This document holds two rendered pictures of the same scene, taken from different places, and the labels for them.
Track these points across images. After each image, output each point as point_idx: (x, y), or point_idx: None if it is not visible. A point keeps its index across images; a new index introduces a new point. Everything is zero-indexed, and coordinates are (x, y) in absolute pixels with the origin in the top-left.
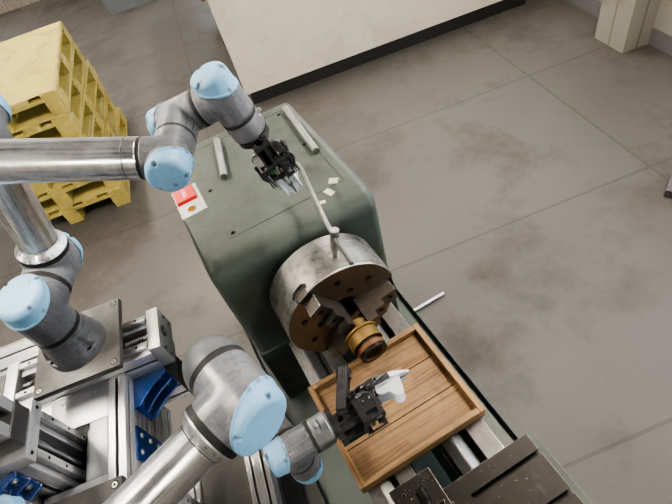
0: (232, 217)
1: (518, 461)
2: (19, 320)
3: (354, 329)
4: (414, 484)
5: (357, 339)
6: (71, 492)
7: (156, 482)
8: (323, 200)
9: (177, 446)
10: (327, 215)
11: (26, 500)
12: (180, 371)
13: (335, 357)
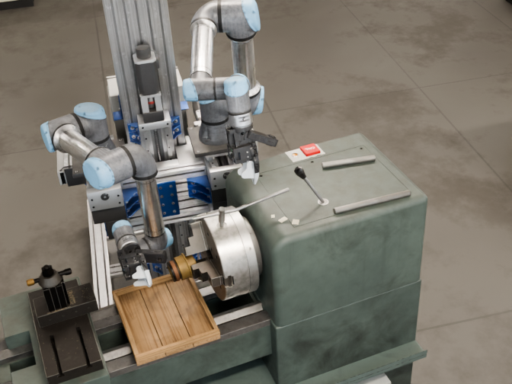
0: (276, 174)
1: (87, 351)
2: None
3: (182, 254)
4: (89, 292)
5: (176, 257)
6: None
7: (81, 145)
8: (274, 216)
9: (91, 148)
10: (262, 221)
11: (134, 140)
12: (222, 206)
13: (212, 289)
